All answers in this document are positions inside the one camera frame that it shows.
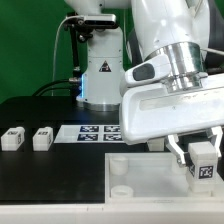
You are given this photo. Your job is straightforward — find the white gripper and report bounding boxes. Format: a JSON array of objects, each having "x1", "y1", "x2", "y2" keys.
[{"x1": 119, "y1": 55, "x2": 224, "y2": 167}]

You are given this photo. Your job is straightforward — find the white square tabletop part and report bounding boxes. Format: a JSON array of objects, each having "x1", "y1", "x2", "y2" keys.
[{"x1": 105, "y1": 153, "x2": 224, "y2": 204}]

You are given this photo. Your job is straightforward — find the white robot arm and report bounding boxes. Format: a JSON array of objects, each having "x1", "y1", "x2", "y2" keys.
[{"x1": 119, "y1": 0, "x2": 224, "y2": 166}]

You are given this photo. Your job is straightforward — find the white sheet with AprilTags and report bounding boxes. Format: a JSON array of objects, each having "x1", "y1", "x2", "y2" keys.
[{"x1": 54, "y1": 125, "x2": 123, "y2": 143}]

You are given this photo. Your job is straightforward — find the black base cables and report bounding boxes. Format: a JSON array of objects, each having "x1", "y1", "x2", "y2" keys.
[{"x1": 32, "y1": 77, "x2": 83, "y2": 97}]

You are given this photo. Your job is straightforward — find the black camera on mount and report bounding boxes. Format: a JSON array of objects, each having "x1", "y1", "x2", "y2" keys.
[{"x1": 77, "y1": 14, "x2": 117, "y2": 29}]

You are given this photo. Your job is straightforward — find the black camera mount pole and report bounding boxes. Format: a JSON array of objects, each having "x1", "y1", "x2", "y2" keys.
[{"x1": 64, "y1": 20, "x2": 81, "y2": 77}]

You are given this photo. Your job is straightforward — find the white camera cable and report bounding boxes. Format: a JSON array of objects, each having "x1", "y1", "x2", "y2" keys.
[{"x1": 51, "y1": 16, "x2": 79, "y2": 97}]

